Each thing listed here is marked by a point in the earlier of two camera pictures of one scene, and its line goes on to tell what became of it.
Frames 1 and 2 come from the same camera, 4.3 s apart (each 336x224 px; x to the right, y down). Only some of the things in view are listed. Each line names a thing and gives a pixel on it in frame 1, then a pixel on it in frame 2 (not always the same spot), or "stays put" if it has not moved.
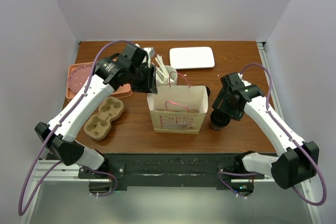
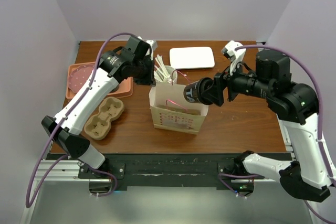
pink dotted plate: [77, 78] stays put
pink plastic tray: [124, 90] stays put
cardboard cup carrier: [98, 126] stays put
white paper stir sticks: [161, 71] stays put
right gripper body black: [234, 111] → [240, 82]
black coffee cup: [219, 118] → [204, 83]
